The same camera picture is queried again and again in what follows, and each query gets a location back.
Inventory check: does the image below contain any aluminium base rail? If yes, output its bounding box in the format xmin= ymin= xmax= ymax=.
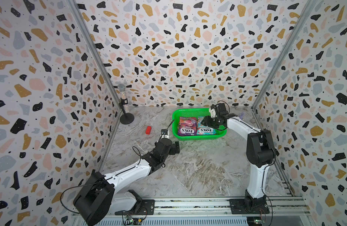
xmin=71 ymin=196 xmax=313 ymax=226

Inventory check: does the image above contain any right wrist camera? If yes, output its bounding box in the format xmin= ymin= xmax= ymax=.
xmin=209 ymin=105 xmax=216 ymax=118

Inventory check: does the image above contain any purple Fox's candy bag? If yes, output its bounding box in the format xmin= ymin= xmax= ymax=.
xmin=177 ymin=117 xmax=198 ymax=136

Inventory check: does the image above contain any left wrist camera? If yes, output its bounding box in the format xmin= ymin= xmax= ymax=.
xmin=160 ymin=129 xmax=170 ymax=139

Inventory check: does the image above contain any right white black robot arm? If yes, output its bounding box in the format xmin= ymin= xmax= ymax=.
xmin=202 ymin=103 xmax=276 ymax=213

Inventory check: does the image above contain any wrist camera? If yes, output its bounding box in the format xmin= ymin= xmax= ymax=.
xmin=160 ymin=129 xmax=170 ymax=139
xmin=209 ymin=105 xmax=216 ymax=118

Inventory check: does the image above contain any teal Fox's candy bag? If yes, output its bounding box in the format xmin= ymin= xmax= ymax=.
xmin=197 ymin=116 xmax=216 ymax=135

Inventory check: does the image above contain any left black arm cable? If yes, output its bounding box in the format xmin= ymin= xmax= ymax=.
xmin=59 ymin=182 xmax=92 ymax=214

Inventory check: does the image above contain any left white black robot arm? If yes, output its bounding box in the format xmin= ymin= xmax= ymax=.
xmin=73 ymin=138 xmax=180 ymax=226

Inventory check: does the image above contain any black stand with clear tube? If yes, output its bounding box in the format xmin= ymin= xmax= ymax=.
xmin=118 ymin=84 xmax=135 ymax=125

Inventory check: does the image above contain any green plastic basket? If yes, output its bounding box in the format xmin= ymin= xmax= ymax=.
xmin=172 ymin=108 xmax=227 ymax=141

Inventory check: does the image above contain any small red block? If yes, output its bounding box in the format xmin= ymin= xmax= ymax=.
xmin=145 ymin=126 xmax=152 ymax=135

